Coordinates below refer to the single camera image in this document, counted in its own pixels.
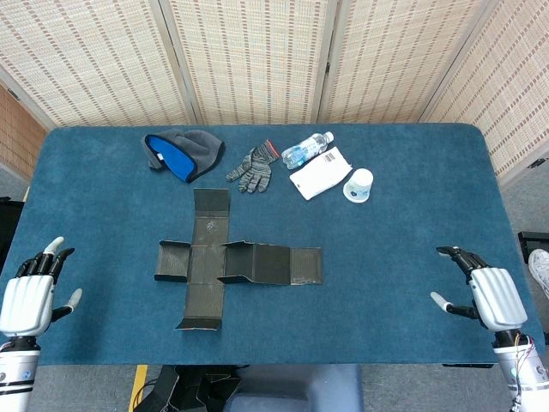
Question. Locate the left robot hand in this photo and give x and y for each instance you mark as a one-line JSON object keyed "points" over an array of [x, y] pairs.
{"points": [[25, 300]]}

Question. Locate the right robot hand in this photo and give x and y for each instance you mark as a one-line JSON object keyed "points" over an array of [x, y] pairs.
{"points": [[497, 296]]}

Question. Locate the black paper box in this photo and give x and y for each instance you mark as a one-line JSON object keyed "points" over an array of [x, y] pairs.
{"points": [[206, 266]]}

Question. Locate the white sneaker shoe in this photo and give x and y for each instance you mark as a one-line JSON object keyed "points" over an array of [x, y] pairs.
{"points": [[541, 270]]}

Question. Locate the black furniture piece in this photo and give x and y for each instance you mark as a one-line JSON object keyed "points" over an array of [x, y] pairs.
{"points": [[7, 232]]}

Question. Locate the yellow floor tape strip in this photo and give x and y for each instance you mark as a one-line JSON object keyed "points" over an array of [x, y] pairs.
{"points": [[138, 386]]}

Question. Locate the brown woven screen panel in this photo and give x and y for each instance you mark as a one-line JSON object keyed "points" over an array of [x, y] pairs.
{"points": [[17, 137]]}

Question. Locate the white floral paper cup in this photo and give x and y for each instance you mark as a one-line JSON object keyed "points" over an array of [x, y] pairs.
{"points": [[359, 184]]}

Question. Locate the beige woven screen panel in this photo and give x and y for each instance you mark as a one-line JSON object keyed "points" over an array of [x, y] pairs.
{"points": [[86, 56], [514, 86], [253, 56], [394, 56]]}

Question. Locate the white tissue packet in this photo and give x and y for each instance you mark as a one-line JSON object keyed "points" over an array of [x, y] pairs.
{"points": [[319, 176]]}

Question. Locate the blue grey padded seat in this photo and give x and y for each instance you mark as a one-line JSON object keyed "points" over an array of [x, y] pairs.
{"points": [[296, 390]]}

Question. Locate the grey blue beanie hat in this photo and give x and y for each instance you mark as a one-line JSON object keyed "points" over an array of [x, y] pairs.
{"points": [[201, 146]]}

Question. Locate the clear plastic water bottle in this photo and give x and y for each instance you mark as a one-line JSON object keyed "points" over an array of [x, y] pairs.
{"points": [[302, 150]]}

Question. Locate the grey knit work glove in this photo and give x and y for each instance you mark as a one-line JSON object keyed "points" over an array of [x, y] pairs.
{"points": [[255, 171]]}

